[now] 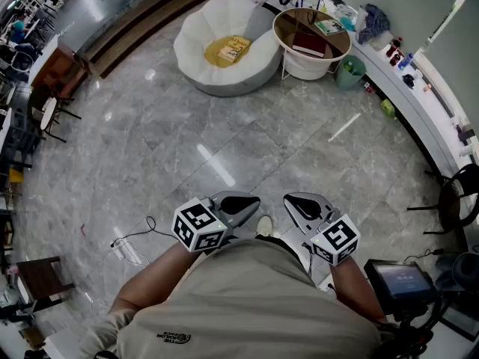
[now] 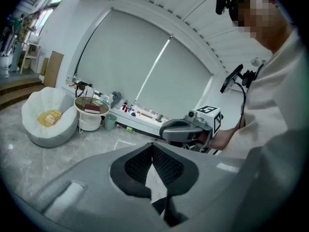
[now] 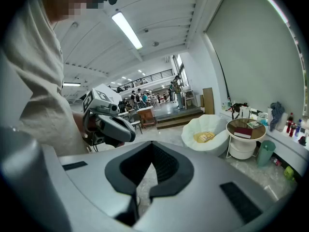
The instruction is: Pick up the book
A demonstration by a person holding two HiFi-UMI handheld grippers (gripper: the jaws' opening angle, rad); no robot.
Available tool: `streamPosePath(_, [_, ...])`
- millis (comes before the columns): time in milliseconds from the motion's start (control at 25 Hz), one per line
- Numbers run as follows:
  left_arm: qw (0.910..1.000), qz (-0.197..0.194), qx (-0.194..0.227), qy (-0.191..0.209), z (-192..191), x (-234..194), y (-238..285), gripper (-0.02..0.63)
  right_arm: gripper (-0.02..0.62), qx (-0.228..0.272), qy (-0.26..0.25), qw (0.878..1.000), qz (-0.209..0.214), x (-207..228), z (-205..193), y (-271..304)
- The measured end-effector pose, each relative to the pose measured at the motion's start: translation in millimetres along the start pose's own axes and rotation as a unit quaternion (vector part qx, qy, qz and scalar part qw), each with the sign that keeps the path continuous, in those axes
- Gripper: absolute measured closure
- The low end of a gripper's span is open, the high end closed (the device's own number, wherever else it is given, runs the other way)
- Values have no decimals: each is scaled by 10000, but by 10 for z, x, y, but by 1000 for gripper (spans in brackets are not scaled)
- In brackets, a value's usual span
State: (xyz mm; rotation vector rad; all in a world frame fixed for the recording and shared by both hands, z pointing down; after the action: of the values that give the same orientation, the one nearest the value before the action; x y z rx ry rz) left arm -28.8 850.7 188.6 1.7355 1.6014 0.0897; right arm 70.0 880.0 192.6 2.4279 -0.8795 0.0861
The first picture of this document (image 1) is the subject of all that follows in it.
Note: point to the dark red book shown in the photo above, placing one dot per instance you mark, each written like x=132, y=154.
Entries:
x=310, y=45

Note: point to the person's black trousers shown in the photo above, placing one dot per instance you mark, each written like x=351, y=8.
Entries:
x=277, y=239

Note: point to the yellow book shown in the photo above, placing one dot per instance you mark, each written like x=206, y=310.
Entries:
x=234, y=49

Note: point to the white flower-shaped pouf chair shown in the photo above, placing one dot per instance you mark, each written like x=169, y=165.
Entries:
x=194, y=47

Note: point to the green magazine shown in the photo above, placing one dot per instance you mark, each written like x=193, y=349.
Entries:
x=329, y=27

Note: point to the white power strip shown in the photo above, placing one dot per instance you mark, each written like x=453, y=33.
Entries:
x=123, y=252

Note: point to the black metal chair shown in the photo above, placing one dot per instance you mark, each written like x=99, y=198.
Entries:
x=451, y=204

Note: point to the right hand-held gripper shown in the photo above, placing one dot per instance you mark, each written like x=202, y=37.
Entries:
x=337, y=238

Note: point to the person's white shoe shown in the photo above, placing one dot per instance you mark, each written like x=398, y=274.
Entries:
x=265, y=226

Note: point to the small black object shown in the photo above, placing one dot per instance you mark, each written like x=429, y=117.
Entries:
x=409, y=80

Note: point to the brown wooden cabinet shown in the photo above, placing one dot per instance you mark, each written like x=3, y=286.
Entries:
x=56, y=69

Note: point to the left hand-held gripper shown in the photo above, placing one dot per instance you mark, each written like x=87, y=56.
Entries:
x=198, y=224

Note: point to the person's left forearm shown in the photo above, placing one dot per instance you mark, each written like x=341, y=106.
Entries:
x=157, y=275

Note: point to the person's right forearm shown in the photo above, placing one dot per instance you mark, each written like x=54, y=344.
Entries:
x=355, y=290

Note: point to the long white ledge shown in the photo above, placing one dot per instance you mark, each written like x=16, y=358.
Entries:
x=411, y=99

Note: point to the red can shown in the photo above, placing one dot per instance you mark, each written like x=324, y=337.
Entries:
x=369, y=87

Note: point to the dark wooden stool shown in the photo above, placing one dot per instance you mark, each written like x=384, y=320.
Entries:
x=39, y=280

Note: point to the blue-capped clear bottle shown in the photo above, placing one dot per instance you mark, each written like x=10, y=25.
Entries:
x=405, y=61

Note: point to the wooden steps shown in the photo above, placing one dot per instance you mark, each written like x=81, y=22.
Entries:
x=142, y=17

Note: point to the small round white table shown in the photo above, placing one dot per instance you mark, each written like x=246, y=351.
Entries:
x=48, y=112

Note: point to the white floor tape strip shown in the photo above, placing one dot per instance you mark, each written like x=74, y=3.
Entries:
x=344, y=127

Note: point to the blue knitted cloth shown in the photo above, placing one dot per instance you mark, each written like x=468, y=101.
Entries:
x=374, y=22

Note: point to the red drink bottle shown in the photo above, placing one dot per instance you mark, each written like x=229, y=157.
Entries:
x=396, y=59
x=393, y=47

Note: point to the green waste bin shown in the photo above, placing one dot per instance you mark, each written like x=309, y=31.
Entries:
x=350, y=75

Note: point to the person's beige shirt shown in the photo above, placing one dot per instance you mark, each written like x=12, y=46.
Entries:
x=243, y=305

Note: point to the light green floor object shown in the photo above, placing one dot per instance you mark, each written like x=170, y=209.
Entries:
x=388, y=108

